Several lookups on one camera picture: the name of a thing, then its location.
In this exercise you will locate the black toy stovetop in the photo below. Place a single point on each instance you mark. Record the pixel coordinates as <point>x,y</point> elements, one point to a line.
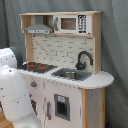
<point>37,67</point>

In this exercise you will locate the red right stove knob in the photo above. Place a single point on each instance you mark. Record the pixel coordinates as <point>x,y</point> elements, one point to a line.
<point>33,84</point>

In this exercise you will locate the toy microwave oven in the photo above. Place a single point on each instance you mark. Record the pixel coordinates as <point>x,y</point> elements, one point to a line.
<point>74,24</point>

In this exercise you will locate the black toy faucet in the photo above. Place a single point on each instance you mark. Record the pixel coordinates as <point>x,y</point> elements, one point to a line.
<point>81,64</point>

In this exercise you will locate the wooden toy kitchen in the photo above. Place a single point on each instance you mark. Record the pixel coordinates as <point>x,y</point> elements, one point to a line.
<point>61,50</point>

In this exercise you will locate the grey toy sink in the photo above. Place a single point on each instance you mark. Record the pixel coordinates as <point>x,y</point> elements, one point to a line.
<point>72,74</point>

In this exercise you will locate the white cabinet door with dispenser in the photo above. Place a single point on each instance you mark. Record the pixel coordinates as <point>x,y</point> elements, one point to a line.
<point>63,105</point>

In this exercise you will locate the grey range hood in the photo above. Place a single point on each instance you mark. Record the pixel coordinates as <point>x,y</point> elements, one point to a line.
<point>39,26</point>

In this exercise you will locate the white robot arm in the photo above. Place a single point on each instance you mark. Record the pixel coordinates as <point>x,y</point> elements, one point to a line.
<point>14,95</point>

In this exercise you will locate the white oven door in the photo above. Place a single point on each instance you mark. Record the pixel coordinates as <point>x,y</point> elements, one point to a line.
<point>37,102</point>

